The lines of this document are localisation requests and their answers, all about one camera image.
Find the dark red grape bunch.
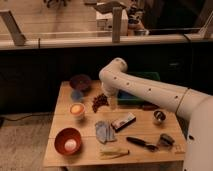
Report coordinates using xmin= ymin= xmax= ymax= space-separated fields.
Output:
xmin=92 ymin=94 xmax=109 ymax=113

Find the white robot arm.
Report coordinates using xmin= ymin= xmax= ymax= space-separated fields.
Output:
xmin=99 ymin=58 xmax=213 ymax=171

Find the purple bowl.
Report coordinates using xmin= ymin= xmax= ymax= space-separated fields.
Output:
xmin=70 ymin=74 xmax=92 ymax=91

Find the red bowl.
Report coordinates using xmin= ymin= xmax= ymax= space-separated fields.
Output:
xmin=54 ymin=127 xmax=82 ymax=156

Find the blue object in bin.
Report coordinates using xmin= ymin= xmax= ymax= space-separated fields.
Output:
xmin=119 ymin=92 xmax=131 ymax=99

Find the green plastic bin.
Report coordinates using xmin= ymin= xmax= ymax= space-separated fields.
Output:
xmin=117 ymin=72 xmax=160 ymax=105

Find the blue grey cloth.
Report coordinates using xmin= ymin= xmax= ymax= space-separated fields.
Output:
xmin=95 ymin=121 xmax=116 ymax=144

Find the small blue cup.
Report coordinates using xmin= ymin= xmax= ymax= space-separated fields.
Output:
xmin=71 ymin=90 xmax=83 ymax=102

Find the white cup with orange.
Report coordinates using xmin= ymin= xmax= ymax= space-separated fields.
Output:
xmin=70 ymin=103 xmax=85 ymax=120

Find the wooden table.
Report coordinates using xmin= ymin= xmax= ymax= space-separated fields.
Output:
xmin=43 ymin=81 xmax=186 ymax=167

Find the small metal cup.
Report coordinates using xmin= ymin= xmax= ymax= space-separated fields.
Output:
xmin=153 ymin=110 xmax=166 ymax=125

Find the white ball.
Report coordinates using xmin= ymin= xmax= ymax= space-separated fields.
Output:
xmin=64 ymin=139 xmax=77 ymax=151

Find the dark brown sponge block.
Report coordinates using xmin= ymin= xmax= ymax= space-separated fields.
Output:
xmin=159 ymin=133 xmax=175 ymax=147

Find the white box in background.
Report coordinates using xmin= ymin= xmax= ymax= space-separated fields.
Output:
xmin=96 ymin=10 xmax=128 ymax=36

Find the black handled tool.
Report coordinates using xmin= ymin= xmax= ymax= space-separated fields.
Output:
xmin=126 ymin=137 xmax=158 ymax=151

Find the grey middle post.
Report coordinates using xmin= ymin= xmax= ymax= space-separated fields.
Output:
xmin=112 ymin=7 xmax=122 ymax=43

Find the grey post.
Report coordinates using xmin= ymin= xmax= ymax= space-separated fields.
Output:
xmin=112 ymin=7 xmax=122 ymax=43
xmin=0 ymin=10 xmax=26 ymax=46

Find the grey left post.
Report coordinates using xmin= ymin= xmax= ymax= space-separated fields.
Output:
xmin=0 ymin=10 xmax=26 ymax=46

